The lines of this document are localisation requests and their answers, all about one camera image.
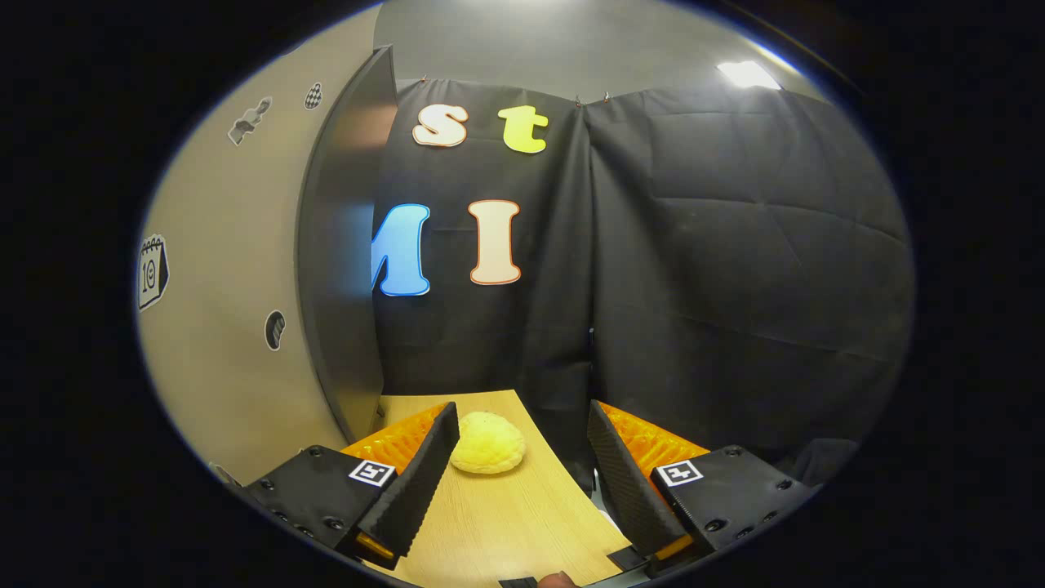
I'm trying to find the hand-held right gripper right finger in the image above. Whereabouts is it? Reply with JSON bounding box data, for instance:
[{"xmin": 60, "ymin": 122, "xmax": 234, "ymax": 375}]
[{"xmin": 586, "ymin": 400, "xmax": 817, "ymax": 575}]

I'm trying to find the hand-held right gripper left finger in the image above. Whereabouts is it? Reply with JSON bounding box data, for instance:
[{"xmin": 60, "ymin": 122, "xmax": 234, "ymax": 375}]
[{"xmin": 229, "ymin": 402, "xmax": 462, "ymax": 572}]

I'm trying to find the yellow bun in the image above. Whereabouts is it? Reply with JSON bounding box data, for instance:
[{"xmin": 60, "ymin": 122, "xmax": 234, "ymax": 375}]
[{"xmin": 449, "ymin": 411, "xmax": 527, "ymax": 475}]

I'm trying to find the black backdrop cloth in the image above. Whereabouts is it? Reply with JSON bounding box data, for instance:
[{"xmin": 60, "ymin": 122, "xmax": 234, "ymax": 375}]
[{"xmin": 371, "ymin": 78, "xmax": 915, "ymax": 491}]

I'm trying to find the grey cabinet door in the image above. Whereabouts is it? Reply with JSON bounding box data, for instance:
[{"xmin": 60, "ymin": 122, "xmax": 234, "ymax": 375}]
[{"xmin": 135, "ymin": 8, "xmax": 385, "ymax": 488}]

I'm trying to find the narrow ceiling light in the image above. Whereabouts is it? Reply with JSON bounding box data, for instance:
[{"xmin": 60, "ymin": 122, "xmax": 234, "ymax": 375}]
[{"xmin": 717, "ymin": 61, "xmax": 783, "ymax": 91}]

